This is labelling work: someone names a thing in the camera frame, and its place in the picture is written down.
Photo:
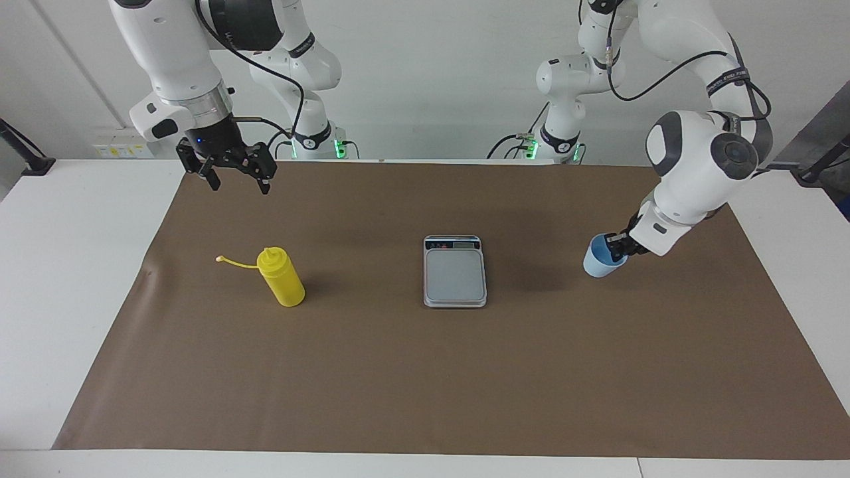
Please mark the brown paper table mat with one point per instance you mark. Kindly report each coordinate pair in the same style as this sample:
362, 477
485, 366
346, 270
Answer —
425, 378

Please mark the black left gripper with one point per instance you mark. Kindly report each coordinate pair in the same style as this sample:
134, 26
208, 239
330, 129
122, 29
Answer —
634, 247

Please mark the silver digital kitchen scale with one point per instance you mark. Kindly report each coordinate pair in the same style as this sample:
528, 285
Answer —
455, 275

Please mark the yellow squeeze bottle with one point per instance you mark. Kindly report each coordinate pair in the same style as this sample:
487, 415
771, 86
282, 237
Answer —
282, 279

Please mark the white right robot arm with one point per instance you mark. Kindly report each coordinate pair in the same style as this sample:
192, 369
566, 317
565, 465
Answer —
172, 53

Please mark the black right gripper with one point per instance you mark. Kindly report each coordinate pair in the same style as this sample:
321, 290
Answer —
219, 143

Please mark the black clamp stand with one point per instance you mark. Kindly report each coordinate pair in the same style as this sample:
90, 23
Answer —
36, 164
813, 174

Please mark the white wall socket box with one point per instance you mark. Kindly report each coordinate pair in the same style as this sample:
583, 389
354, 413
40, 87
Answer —
123, 143

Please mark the light blue plastic cup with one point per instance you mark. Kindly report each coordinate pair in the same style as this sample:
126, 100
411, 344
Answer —
596, 264

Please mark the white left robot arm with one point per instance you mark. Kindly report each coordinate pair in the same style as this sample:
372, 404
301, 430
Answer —
690, 172

